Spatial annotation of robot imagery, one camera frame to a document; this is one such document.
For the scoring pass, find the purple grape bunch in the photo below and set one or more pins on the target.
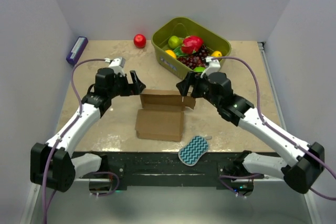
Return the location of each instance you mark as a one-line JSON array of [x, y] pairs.
[[196, 59]]

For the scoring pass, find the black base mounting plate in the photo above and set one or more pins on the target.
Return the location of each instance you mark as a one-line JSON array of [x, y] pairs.
[[166, 170]]

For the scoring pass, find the blue zigzag sponge cloth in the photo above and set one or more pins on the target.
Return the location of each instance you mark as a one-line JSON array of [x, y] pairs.
[[191, 153]]

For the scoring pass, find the purple rectangular box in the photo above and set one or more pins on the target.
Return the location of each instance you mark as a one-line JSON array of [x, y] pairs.
[[75, 53]]

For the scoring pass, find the red dragon fruit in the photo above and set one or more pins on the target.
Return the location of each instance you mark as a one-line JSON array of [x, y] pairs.
[[191, 44]]

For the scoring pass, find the brown cardboard paper box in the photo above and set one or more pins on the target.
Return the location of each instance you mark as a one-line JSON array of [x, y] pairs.
[[162, 115]]

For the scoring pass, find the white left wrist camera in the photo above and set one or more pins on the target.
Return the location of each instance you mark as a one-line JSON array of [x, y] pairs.
[[117, 65]]

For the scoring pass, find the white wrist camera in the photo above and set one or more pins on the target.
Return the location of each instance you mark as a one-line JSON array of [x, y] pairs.
[[212, 65], [117, 65]]

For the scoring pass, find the aluminium rail frame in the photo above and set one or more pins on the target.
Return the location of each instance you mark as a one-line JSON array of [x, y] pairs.
[[279, 90]]

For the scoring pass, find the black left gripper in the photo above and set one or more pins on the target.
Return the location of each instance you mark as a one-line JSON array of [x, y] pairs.
[[136, 88]]

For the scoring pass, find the red apple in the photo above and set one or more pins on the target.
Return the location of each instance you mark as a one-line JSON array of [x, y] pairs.
[[139, 40]]

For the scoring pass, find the yellow lemon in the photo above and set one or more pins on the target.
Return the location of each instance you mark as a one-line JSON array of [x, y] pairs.
[[216, 54]]

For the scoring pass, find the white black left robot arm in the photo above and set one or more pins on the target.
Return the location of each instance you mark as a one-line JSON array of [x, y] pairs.
[[52, 164]]

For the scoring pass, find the green apple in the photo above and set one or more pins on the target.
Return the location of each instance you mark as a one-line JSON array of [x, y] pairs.
[[174, 42]]

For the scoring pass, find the green plastic tub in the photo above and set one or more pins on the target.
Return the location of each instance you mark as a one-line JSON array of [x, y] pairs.
[[183, 27]]

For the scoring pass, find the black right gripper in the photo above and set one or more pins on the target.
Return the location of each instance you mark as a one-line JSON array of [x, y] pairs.
[[184, 86]]

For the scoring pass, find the green lime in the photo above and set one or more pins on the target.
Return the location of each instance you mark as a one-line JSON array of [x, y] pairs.
[[199, 69]]

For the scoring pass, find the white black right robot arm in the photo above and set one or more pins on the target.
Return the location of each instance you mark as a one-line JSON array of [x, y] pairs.
[[297, 162]]

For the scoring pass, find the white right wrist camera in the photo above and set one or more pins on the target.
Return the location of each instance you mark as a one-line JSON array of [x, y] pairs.
[[212, 65]]

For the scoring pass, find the orange fruit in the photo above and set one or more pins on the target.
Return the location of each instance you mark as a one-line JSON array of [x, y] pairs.
[[171, 53]]

